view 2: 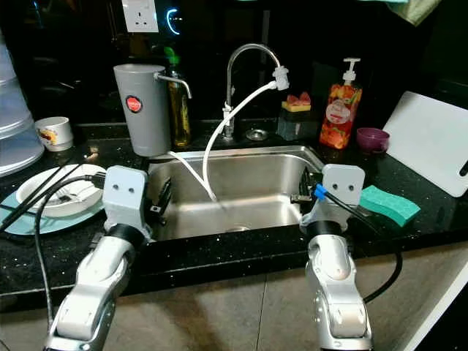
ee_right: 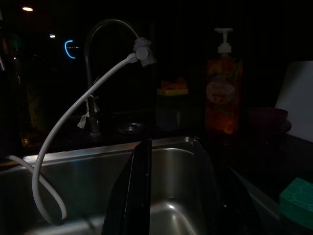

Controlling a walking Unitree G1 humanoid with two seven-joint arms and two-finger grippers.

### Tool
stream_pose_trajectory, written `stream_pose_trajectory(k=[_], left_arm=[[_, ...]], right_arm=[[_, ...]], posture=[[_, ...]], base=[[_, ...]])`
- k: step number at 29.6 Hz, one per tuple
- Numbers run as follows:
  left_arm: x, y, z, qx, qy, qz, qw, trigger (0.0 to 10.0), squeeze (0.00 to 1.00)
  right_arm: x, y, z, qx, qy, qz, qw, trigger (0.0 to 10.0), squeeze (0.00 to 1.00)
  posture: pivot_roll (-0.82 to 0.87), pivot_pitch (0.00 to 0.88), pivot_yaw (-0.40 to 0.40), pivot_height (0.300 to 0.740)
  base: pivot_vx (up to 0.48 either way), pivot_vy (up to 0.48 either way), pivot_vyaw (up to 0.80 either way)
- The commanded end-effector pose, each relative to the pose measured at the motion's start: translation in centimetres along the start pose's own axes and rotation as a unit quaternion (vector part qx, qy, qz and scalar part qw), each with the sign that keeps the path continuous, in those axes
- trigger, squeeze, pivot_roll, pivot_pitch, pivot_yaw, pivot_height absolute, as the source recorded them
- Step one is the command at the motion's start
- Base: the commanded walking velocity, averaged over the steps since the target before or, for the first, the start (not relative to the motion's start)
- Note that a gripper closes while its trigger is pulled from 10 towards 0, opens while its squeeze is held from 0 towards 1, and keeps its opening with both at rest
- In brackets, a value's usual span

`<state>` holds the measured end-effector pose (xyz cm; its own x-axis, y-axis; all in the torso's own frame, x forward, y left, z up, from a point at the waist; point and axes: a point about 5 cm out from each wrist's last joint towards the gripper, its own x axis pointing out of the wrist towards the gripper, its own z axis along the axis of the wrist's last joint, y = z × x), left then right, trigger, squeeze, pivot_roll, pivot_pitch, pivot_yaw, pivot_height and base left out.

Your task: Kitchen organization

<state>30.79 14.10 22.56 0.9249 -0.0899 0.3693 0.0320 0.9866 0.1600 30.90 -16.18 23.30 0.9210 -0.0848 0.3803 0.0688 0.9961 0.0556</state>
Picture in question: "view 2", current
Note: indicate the white printed cup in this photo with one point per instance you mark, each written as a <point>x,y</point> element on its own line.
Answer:
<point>55,134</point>

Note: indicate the teal plate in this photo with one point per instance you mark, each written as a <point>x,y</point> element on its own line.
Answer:
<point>18,223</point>

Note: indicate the grey water filter canister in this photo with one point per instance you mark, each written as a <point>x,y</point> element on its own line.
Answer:
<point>142,124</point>

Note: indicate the round metal counter cap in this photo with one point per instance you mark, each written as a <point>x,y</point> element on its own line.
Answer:
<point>257,134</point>

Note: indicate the green-capped oil bottle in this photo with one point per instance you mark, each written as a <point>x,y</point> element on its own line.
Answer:
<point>181,117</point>

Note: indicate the teal sponge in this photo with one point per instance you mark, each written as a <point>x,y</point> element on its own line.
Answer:
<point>391,205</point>

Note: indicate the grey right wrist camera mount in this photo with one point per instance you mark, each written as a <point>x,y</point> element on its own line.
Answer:
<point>342,183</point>

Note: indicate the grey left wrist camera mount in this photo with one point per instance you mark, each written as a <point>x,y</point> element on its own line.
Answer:
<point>126,197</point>

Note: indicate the purple cup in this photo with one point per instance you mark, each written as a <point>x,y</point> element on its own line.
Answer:
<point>373,139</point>

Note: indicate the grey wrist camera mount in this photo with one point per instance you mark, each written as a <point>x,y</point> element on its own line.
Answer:
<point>126,197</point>
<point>342,183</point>

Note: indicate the white bowl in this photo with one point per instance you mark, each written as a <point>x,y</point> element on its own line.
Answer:
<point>69,208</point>

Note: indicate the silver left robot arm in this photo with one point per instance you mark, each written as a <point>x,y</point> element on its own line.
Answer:
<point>95,292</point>

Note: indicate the chrome gooseneck faucet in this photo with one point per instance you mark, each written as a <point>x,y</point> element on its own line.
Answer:
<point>231,77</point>

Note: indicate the yellow and red sponge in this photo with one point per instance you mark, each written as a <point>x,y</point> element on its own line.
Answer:
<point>296,104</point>

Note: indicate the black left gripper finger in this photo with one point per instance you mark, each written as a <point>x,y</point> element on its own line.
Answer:
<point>167,196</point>

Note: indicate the orange soap pump bottle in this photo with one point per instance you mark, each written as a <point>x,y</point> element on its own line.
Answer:
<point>340,117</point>

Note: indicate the metal fork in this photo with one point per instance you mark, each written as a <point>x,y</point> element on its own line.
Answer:
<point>69,196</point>

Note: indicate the black chopstick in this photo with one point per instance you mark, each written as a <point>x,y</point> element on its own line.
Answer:
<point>47,196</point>
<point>36,191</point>

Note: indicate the white wall socket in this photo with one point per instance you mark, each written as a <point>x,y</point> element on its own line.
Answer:
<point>140,14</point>

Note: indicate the black sponge holder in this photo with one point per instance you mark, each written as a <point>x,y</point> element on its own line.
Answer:
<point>296,126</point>

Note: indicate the clear stacked plastic containers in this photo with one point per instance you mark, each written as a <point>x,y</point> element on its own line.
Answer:
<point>18,131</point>

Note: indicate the green cloth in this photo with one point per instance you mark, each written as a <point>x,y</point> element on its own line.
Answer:
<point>417,10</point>

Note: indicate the stainless steel sink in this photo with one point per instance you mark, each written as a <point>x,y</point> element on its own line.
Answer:
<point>256,194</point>

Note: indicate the white cutting board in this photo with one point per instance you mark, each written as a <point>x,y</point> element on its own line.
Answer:
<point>431,139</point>

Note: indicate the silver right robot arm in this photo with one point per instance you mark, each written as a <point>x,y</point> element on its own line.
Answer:
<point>336,292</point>

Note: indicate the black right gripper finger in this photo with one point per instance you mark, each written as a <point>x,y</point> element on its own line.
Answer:
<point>307,181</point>
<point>318,180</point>

